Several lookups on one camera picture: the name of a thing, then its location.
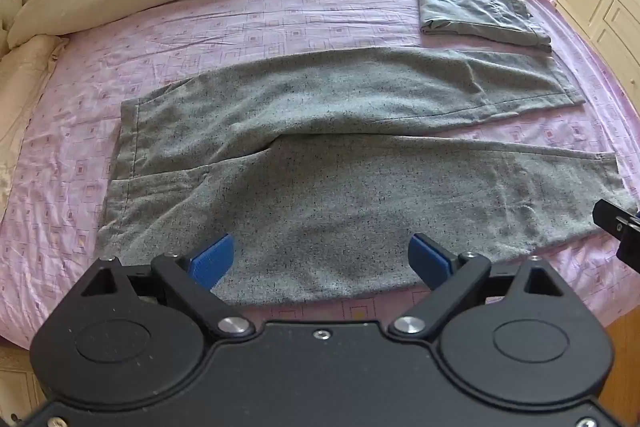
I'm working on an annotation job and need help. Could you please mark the speckled grey pants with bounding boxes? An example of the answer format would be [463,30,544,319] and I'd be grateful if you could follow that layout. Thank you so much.
[96,48,634,306]

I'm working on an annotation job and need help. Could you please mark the cream pillow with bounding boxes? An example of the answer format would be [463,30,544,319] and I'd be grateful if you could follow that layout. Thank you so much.
[0,36,68,217]

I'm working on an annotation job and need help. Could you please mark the folded grey garment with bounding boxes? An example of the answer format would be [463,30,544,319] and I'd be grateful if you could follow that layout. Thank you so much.
[418,0,551,52]

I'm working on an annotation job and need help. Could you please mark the pink patterned bed sheet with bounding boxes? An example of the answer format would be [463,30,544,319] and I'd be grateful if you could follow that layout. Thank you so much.
[1,0,639,349]

